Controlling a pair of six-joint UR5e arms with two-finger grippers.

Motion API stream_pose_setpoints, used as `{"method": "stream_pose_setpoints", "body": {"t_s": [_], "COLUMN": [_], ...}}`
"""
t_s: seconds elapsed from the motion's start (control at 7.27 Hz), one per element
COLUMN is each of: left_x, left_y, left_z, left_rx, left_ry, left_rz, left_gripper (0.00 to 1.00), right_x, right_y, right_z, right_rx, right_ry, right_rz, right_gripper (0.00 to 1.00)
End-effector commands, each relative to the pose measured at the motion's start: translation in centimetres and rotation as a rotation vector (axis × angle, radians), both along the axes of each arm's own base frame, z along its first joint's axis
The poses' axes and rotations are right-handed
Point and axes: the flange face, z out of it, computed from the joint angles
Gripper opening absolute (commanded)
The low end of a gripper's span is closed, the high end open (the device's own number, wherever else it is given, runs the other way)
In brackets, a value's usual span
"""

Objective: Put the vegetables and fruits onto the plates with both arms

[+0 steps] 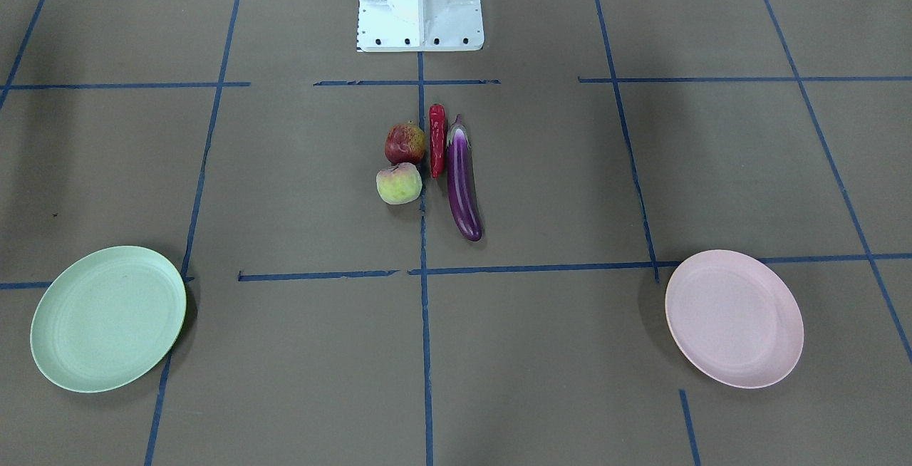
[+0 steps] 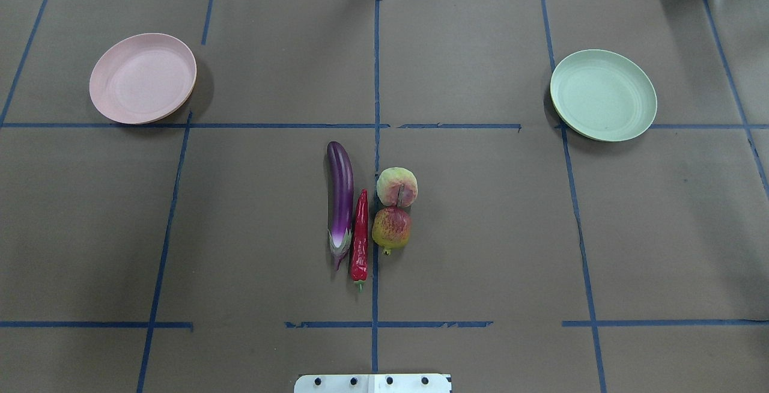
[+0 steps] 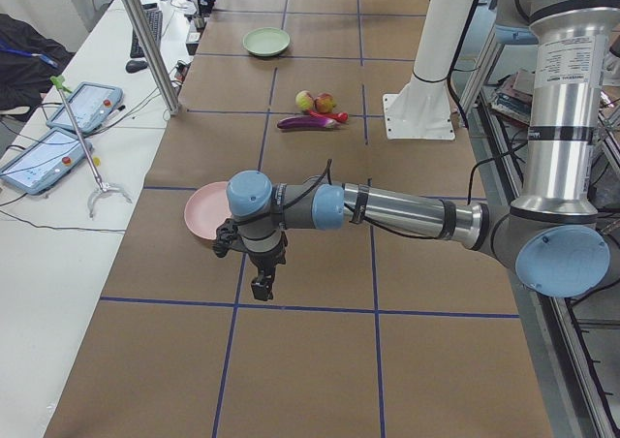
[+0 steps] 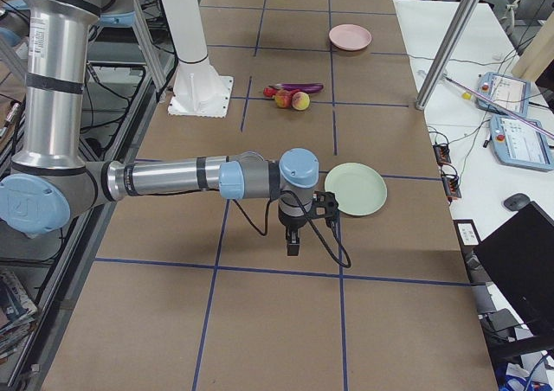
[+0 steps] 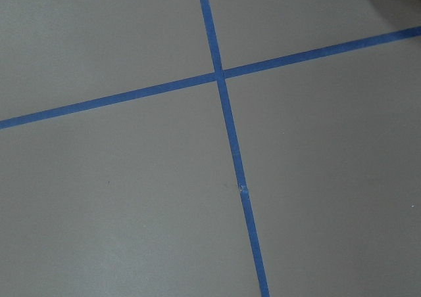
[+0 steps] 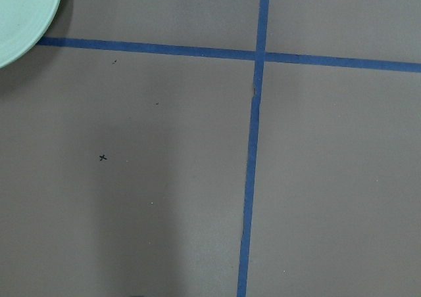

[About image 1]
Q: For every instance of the green plate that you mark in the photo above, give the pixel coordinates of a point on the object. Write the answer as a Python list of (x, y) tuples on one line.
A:
[(108, 319)]

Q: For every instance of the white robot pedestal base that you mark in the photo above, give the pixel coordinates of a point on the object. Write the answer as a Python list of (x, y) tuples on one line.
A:
[(391, 26)]

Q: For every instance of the red chili pepper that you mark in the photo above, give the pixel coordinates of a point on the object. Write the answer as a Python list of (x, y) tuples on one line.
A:
[(438, 134)]

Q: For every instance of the pink plate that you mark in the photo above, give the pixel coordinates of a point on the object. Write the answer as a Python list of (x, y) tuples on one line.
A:
[(734, 319)]

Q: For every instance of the purple eggplant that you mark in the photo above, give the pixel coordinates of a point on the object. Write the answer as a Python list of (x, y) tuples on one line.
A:
[(460, 192)]

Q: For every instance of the red pomegranate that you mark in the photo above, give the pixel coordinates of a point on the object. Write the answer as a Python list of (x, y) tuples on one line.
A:
[(405, 143)]

